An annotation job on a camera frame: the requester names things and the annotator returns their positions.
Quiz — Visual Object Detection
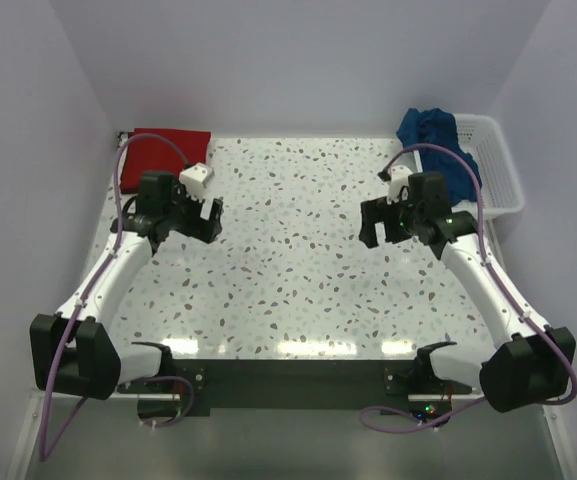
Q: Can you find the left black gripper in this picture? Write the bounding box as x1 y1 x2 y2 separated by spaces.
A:
163 181 221 243

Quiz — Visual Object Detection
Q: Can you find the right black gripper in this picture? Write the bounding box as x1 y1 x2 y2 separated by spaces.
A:
359 192 424 248

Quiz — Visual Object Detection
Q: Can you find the blue t shirt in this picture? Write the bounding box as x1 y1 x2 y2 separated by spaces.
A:
396 108 482 206

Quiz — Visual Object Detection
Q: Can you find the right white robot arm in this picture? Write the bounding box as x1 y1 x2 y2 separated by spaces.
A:
359 167 576 412

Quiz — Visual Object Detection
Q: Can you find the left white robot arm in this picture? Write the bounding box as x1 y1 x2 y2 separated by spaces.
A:
30 164 223 400

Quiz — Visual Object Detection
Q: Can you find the folded red t shirt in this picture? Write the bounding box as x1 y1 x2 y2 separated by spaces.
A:
119 128 212 194

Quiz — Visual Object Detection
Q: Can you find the white plastic basket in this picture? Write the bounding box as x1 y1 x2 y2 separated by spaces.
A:
412 113 526 221

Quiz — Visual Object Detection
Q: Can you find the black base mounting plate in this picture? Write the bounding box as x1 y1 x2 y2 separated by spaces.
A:
136 357 474 426

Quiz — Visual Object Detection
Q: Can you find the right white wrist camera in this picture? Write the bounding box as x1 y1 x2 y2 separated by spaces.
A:
377 165 412 203

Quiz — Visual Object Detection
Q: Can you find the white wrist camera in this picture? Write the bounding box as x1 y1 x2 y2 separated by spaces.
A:
377 165 412 203
179 163 215 198

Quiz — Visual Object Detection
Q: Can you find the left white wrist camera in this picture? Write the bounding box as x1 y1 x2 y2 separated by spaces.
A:
179 163 215 198

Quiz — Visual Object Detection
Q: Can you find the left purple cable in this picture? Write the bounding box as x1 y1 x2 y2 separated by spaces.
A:
39 133 197 462

